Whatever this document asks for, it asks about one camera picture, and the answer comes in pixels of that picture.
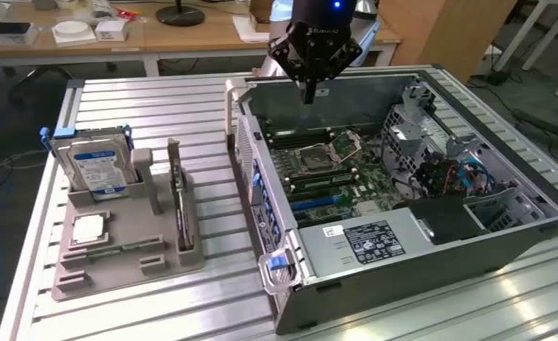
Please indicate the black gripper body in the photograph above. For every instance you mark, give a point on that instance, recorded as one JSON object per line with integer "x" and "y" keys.
{"x": 320, "y": 21}

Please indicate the graphics card with metal bracket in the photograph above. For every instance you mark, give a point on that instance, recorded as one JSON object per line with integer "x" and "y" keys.
{"x": 180, "y": 184}

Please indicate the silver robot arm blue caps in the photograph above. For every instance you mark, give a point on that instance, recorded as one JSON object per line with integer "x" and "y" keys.
{"x": 270, "y": 64}

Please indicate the blue expansion slot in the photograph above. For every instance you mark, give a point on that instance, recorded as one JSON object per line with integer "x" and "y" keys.
{"x": 316, "y": 201}

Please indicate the white paper stack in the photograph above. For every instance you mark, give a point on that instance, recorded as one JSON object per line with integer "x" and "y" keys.
{"x": 249, "y": 33}

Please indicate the brown cardboard box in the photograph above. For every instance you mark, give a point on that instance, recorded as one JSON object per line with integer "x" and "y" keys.
{"x": 261, "y": 10}

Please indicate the wooden desk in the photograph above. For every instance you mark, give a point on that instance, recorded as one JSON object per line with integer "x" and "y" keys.
{"x": 188, "y": 39}

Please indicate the metal socket cover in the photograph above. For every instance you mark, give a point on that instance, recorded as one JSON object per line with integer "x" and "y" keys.
{"x": 343, "y": 133}

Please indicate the wooden cabinet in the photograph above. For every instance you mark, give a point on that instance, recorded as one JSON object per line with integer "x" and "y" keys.
{"x": 448, "y": 35}

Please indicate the black round stand base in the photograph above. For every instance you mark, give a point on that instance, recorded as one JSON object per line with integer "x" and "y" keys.
{"x": 181, "y": 17}

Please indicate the tall metal disk bay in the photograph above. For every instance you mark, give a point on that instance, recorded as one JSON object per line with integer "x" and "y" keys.
{"x": 408, "y": 142}

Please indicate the CPU socket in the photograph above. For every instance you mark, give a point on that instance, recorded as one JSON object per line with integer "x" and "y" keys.
{"x": 316, "y": 158}

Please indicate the black power adapter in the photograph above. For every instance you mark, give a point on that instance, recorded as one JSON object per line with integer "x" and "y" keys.
{"x": 496, "y": 78}

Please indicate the red packet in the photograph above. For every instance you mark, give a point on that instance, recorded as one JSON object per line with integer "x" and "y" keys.
{"x": 128, "y": 16}

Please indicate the green RAM stick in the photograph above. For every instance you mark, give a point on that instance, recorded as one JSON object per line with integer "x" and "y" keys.
{"x": 102, "y": 249}
{"x": 320, "y": 182}

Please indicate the white labelled box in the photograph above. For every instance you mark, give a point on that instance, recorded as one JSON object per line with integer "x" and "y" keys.
{"x": 112, "y": 32}

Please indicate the grey patterned pouch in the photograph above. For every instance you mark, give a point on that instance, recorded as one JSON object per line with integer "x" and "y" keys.
{"x": 100, "y": 9}

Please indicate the silver chipset heatsink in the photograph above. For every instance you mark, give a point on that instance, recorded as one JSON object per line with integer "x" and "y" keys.
{"x": 368, "y": 207}

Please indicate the white round part square base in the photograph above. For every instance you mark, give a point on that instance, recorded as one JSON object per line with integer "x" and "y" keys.
{"x": 74, "y": 33}

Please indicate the black chair base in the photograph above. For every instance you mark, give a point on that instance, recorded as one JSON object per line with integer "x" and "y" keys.
{"x": 41, "y": 72}
{"x": 543, "y": 122}

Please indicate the white tape roll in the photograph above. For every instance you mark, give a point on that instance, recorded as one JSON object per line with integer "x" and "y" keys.
{"x": 65, "y": 3}

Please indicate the hard disk with blue caddy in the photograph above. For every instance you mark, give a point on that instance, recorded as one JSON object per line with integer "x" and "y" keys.
{"x": 96, "y": 167}

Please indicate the grey cup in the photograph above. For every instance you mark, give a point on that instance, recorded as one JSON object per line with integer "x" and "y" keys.
{"x": 44, "y": 4}

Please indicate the low metal disk bay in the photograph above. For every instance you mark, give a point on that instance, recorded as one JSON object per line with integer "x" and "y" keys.
{"x": 519, "y": 206}

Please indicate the grey power supply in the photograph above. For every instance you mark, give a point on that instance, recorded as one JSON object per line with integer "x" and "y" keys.
{"x": 325, "y": 255}

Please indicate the white box with black lid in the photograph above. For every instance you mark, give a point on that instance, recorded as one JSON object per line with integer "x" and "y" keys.
{"x": 14, "y": 37}

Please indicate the blue case release latch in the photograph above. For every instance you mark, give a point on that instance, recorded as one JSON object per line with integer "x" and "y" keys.
{"x": 276, "y": 264}

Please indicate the silver CPU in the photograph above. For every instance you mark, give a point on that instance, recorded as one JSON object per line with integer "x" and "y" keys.
{"x": 88, "y": 229}

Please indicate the open black PC case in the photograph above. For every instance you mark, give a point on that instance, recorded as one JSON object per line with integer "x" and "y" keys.
{"x": 401, "y": 284}

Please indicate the grey printed parts rack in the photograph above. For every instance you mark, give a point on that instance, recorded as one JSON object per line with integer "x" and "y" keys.
{"x": 117, "y": 263}

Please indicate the white table frame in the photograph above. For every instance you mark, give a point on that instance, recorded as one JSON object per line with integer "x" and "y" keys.
{"x": 519, "y": 35}

